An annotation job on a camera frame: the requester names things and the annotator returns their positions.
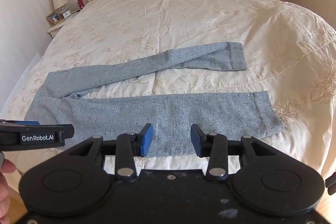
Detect person's left hand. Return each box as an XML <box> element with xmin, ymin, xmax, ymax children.
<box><xmin>0</xmin><ymin>160</ymin><xmax>17</xmax><ymax>224</ymax></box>

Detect wooden photo frame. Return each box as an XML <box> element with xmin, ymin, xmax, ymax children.
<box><xmin>46</xmin><ymin>12</ymin><xmax>62</xmax><ymax>26</ymax></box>

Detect cream embroidered bedspread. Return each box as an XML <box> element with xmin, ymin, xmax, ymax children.
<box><xmin>5</xmin><ymin>0</ymin><xmax>336</xmax><ymax>182</ymax></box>

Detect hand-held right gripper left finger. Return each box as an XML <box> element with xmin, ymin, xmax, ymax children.
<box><xmin>62</xmin><ymin>123</ymin><xmax>154</xmax><ymax>179</ymax></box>

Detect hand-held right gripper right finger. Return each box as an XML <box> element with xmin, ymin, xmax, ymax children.
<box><xmin>191</xmin><ymin>124</ymin><xmax>282</xmax><ymax>179</ymax></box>

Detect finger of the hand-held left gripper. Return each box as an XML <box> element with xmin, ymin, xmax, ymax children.
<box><xmin>64</xmin><ymin>124</ymin><xmax>75</xmax><ymax>139</ymax></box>

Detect grey-blue speckled pants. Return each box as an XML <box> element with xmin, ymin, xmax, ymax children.
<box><xmin>25</xmin><ymin>42</ymin><xmax>284</xmax><ymax>158</ymax></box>

